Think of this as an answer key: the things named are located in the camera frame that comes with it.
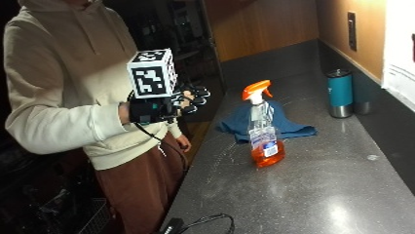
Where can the orange spray bottle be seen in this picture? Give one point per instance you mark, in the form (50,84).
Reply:
(264,130)

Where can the the person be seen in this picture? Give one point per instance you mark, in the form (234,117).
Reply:
(77,97)

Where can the teal steel tumbler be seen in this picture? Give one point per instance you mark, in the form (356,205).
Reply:
(339,92)

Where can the blue cloth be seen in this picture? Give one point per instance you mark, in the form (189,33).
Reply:
(288,125)

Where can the white marker cube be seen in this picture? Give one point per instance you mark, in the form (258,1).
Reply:
(150,74)

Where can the black adapter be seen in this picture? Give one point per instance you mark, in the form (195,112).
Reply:
(171,226)

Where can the black wall outlet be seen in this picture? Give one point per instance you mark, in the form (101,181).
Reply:
(351,31)

